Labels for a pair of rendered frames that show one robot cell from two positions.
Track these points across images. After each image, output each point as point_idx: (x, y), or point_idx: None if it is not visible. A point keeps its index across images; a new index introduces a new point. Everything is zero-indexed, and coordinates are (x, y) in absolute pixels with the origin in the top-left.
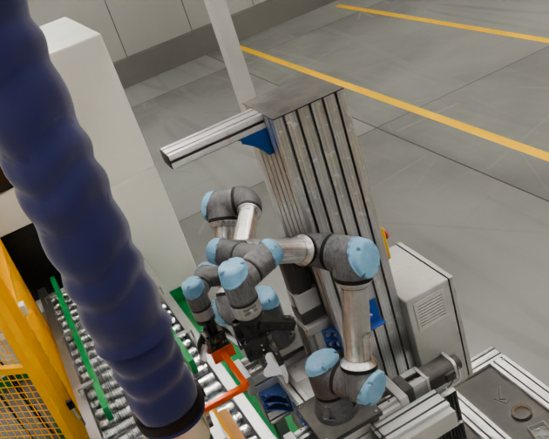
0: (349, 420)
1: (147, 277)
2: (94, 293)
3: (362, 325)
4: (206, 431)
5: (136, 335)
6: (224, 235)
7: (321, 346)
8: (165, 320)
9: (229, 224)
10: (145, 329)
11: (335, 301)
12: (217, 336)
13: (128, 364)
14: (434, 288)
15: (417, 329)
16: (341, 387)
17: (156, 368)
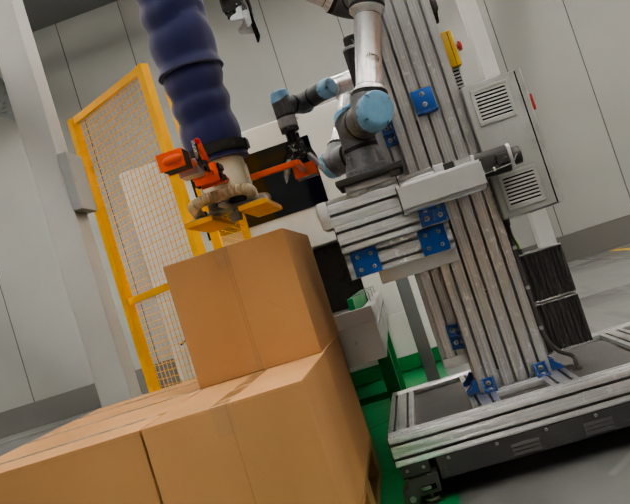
0: (368, 170)
1: (200, 14)
2: (150, 7)
3: (366, 44)
4: (242, 178)
5: (177, 48)
6: (343, 100)
7: (379, 142)
8: (210, 52)
9: (350, 92)
10: (187, 46)
11: (384, 82)
12: (295, 143)
13: (172, 79)
14: (495, 78)
15: (478, 123)
16: (349, 114)
17: (193, 87)
